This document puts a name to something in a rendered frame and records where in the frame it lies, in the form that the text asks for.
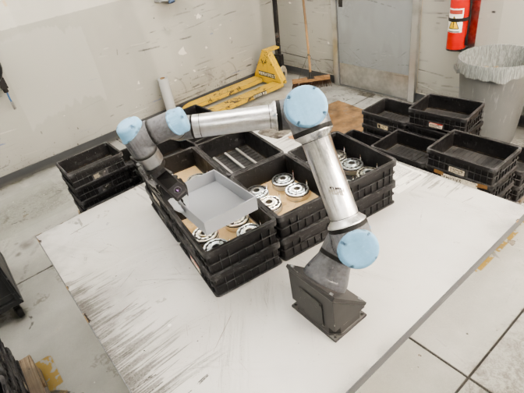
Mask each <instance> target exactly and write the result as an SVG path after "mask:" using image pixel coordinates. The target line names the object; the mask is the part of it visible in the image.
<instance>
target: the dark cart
mask: <svg viewBox="0 0 524 393"><path fill-rule="evenodd" d="M23 302H24V301H23V297H22V296H21V294H20V292H19V289H18V287H17V285H16V282H15V280H14V278H13V276H12V273H11V271H10V270H9V267H8V264H7V263H6V261H5V258H4V257H3V255H2V253H1V252H0V315H1V314H3V313H4V312H6V311H8V310H11V309H12V308H13V309H14V312H15V313H16V314H18V315H19V316H20V317H22V316H24V315H25V313H24V312H23V309H22V307H21V306H20V304H21V303H23Z"/></svg>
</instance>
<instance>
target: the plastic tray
mask: <svg viewBox="0 0 524 393"><path fill-rule="evenodd" d="M185 184H186V185H187V189H188V194H189V196H188V197H189V208H188V207H186V206H185V205H184V204H183V202H182V201H181V200H180V201H178V204H180V205H181V208H182V209H184V211H185V213H182V214H183V215H184V216H185V217H186V218H188V219H189V220H190V221H191V222H192V223H194V225H195V226H196V227H198V229H200V230H201V231H202V232H203V233H204V234H205V235H210V234H211V233H213V232H216V231H217V230H219V229H220V228H223V227H225V226H226V225H229V224H231V223H233V222H234V221H236V220H238V219H240V218H242V217H244V216H246V215H248V214H250V213H252V212H254V211H255V210H257V209H258V206H257V197H256V196H254V195H253V194H252V193H250V192H248V191H247V190H245V189H243V188H242V187H241V186H239V185H237V184H236V183H234V182H233V181H232V180H230V179H228V178H226V177H225V176H223V175H222V174H221V173H219V172H217V171H215V170H211V171H209V172H207V173H204V174H202V175H200V176H197V177H196V178H194V179H191V180H189V181H187V182H185Z"/></svg>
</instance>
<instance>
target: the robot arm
mask: <svg viewBox="0 0 524 393"><path fill-rule="evenodd" d="M332 127H333V124H332V122H331V118H330V115H329V114H328V101H327V98H326V97H325V95H324V93H323V92H322V91H321V90H320V89H318V88H316V87H314V86H310V85H302V86H299V87H296V88H294V89H293V90H291V91H290V92H289V93H288V95H287V96H286V98H284V99H281V100H276V101H273V102H272V103H271V104H266V105H260V106H254V107H248V108H237V109H230V110H224V111H218V112H206V113H200V114H194V115H186V113H185V112H184V111H183V109H182V108H180V107H177V108H173V109H169V110H167V111H166V112H164V113H162V114H160V115H157V116H154V117H153V118H151V119H148V120H144V121H141V120H140V119H139V118H138V117H136V116H133V117H128V118H126V119H124V120H122V121H121V122H120V123H119V124H118V126H117V128H116V132H117V134H118V135H119V137H120V139H121V141H122V143H123V144H124V145H125V146H126V148H127V149H128V151H129V152H130V153H131V155H132V156H133V158H134V159H135V160H136V162H137V163H136V166H140V168H141V169H142V170H143V171H144V173H145V174H147V175H150V177H149V178H148V179H147V180H146V181H147V183H148V184H149V186H150V187H151V189H152V190H153V191H154V192H155V193H157V194H159V197H160V198H161V201H162V202H163V203H164V204H165V205H167V206H168V207H170V208H172V209H174V210H175V211H178V212H180V213H185V211H184V209H182V208H181V205H180V204H178V201H180V200H181V201H182V202H183V204H184V205H185V206H186V207H188V208H189V197H188V196H189V194H188V189H187V185H186V184H185V183H184V182H183V180H182V179H181V178H179V179H178V176H177V175H174V174H173V172H171V171H169V170H168V169H166V168H164V166H165V160H164V158H163V155H162V154H161V152H160V151H159V149H158V147H157V146H156V145H157V144H160V143H163V142H165V141H166V140H175V141H184V140H188V139H194V138H199V137H206V136H217V135H224V134H230V133H242V132H249V131H255V130H262V129H275V130H277V131H282V130H291V132H292V135H293V138H294V140H295V141H296V142H298V143H301V144H302V146H303V149H304V152H305V155H306V158H307V160H308V162H309V165H310V168H311V171H312V173H313V177H314V179H315V182H316V184H317V188H318V189H319V192H320V195H321V198H322V200H323V202H324V206H325V209H326V211H327V215H328V217H329V219H330V224H329V226H328V227H327V230H328V234H327V236H326V238H325V240H324V242H323V244H322V246H321V248H320V250H319V252H318V253H317V254H316V255H315V256H314V257H313V258H312V259H311V260H310V261H309V262H308V263H307V264H306V266H305V267H304V269H303V272H304V273H305V274H306V275H307V276H308V277H309V278H311V279H312V280H314V281H315V282H317V283H318V284H320V285H322V286H324V287H325V288H327V289H330V290H332V291H335V292H339V293H345V291H346V289H347V288H348V283H349V274H350V270H351V268H353V269H363V268H366V267H369V266H370V265H371V264H372V263H373V262H374V261H375V260H376V259H377V257H378V254H379V250H380V247H379V242H378V240H377V237H376V236H375V235H374V234H373V233H372V232H371V227H370V225H369V223H368V220H367V219H366V215H365V214H362V213H360V212H359V211H358V209H357V206H356V203H355V201H354V198H353V195H352V192H351V189H350V187H349V184H348V181H347V178H346V177H345V173H344V170H343V168H342V164H341V162H340V160H339V157H338V153H337V151H336V149H335V145H334V143H333V140H332V138H331V129H332ZM150 178H151V179H150ZM149 180H150V181H149ZM152 187H153V188H152Z"/></svg>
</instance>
